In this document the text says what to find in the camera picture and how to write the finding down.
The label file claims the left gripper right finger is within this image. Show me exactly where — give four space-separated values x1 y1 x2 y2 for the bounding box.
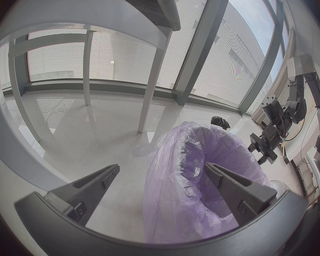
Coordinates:
204 162 278 226

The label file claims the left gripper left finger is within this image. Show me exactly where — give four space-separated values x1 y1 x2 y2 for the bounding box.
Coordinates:
46 164 120 226

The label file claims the black plastic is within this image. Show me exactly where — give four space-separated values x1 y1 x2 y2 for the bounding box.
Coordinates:
210 115 231 131

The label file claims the purple plastic bag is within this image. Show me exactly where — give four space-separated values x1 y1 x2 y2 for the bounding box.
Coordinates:
143 121 270 244

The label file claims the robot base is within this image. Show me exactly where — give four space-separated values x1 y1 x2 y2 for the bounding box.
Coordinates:
269 180 287 197

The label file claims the white trash bin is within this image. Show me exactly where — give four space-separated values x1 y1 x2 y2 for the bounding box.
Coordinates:
152 126 268 240

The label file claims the grey cushioned white chair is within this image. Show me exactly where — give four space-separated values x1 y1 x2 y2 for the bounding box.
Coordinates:
0 0 182 192

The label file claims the window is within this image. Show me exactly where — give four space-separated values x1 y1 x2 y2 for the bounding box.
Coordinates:
3 0 294 117

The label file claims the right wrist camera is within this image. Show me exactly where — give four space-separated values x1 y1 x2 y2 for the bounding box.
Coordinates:
261 124 279 144

